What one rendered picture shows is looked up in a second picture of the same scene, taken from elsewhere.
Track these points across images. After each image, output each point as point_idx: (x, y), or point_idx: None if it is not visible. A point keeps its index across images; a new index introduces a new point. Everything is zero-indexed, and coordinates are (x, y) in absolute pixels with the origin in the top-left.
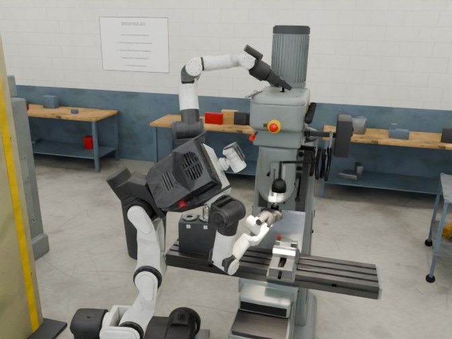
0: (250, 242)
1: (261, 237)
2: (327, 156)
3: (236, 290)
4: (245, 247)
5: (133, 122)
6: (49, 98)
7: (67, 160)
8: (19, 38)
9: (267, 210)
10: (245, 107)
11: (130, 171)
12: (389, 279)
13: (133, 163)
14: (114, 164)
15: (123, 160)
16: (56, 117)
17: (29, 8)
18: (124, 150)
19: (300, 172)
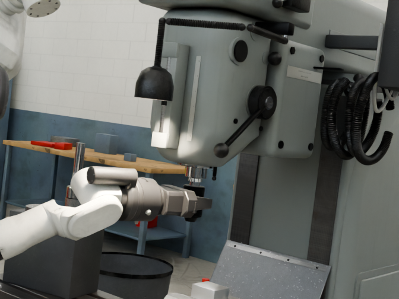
0: (53, 218)
1: (83, 213)
2: (372, 96)
3: None
4: (35, 228)
5: (223, 193)
6: (104, 137)
7: (107, 242)
8: (92, 48)
9: (165, 187)
10: None
11: (192, 274)
12: None
13: (207, 266)
14: (175, 261)
15: (194, 259)
16: (99, 161)
17: (113, 5)
18: (200, 242)
19: (258, 95)
